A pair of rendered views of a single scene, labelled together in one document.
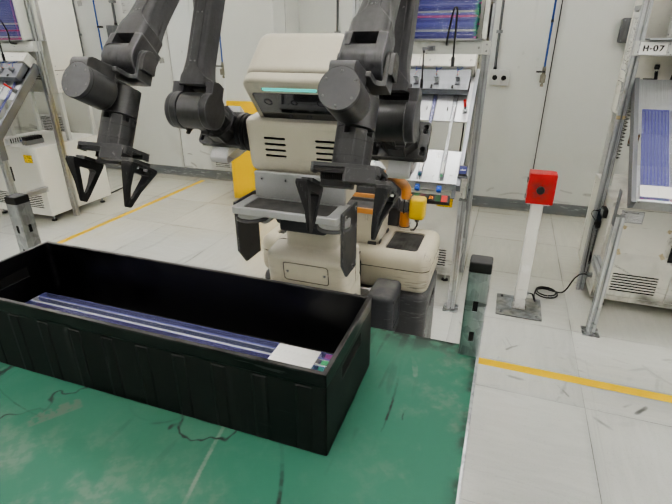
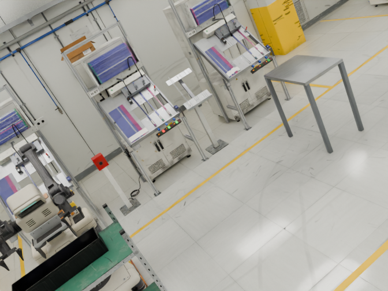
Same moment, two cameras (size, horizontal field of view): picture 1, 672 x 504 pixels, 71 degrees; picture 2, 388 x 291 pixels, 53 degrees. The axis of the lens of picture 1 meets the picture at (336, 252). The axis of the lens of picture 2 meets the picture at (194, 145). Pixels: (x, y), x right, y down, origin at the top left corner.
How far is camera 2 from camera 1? 1.98 m
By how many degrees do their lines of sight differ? 33
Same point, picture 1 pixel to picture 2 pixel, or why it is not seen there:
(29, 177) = not seen: outside the picture
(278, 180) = (38, 230)
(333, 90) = (58, 200)
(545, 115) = (74, 123)
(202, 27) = not seen: outside the picture
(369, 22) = (49, 183)
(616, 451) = (185, 220)
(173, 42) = not seen: outside the picture
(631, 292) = (158, 169)
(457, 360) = (115, 224)
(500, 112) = (53, 135)
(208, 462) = (93, 267)
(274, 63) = (19, 204)
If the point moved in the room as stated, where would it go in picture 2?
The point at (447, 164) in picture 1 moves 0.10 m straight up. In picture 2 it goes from (60, 181) to (55, 173)
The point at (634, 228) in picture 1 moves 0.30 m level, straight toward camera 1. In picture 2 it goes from (140, 149) to (142, 159)
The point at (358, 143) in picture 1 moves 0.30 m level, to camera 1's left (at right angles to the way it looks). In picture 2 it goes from (67, 205) to (28, 239)
